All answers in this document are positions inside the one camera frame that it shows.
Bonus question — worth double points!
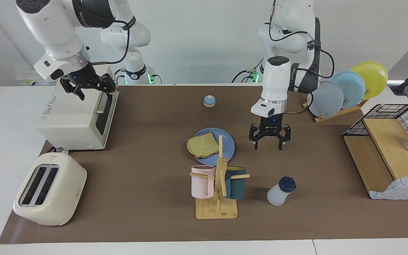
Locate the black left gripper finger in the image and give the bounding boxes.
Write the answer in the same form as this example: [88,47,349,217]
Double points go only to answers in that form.
[278,124,292,151]
[248,124,264,150]

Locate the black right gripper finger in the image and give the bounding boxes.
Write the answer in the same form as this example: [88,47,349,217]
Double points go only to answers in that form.
[59,79,85,102]
[99,73,117,100]

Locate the toasted bread slice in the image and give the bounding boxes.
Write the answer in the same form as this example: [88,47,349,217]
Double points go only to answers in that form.
[187,132,220,159]

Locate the squeeze bottle with navy cap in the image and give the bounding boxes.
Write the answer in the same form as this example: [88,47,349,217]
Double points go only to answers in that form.
[267,176,297,206]

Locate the blue dinner plate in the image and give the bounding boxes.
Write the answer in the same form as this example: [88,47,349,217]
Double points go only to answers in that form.
[191,128,236,166]

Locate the wooden plate rack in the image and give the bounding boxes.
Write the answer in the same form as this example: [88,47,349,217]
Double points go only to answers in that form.
[302,89,369,123]

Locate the grey plate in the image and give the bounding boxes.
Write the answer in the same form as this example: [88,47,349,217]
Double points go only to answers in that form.
[307,80,344,118]

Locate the light blue plate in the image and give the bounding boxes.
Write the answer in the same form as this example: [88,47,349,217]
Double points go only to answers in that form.
[331,71,366,109]

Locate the yellow plate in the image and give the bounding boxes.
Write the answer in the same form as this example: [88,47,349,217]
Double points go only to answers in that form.
[351,61,389,100]

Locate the white toaster oven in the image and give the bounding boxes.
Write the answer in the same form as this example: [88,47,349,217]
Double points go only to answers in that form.
[36,66,119,151]

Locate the dark teal mug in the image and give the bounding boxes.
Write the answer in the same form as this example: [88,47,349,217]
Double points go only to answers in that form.
[224,166,247,200]

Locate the pink ribbed mug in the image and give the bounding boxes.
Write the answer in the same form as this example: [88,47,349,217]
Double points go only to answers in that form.
[191,165,216,199]

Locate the wooden mug tree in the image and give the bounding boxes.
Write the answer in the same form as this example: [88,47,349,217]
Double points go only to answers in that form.
[190,135,250,219]

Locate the wooden shelf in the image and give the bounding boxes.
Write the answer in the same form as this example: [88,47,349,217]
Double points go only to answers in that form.
[343,118,408,199]

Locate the cream two-slot toaster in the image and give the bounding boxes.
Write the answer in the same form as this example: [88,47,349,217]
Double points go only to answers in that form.
[13,152,87,226]

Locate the brown table mat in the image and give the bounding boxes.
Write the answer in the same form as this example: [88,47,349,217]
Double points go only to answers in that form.
[0,84,408,245]

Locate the white checked cloth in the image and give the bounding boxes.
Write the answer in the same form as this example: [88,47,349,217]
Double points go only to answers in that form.
[369,174,408,200]

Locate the white wall power box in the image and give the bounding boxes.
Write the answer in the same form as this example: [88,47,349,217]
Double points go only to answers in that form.
[16,68,56,86]

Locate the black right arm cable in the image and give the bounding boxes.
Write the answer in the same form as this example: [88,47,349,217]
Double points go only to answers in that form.
[90,19,130,66]

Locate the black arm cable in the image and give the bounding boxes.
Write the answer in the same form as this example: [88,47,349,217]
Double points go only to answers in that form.
[269,0,335,116]
[90,19,130,66]

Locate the black base cables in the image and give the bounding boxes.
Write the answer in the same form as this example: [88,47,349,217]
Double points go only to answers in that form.
[232,58,264,84]

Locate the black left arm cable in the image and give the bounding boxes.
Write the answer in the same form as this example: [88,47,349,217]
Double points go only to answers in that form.
[269,0,335,116]

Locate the black wire basket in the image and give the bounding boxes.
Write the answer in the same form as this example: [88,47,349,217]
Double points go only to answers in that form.
[343,104,408,167]

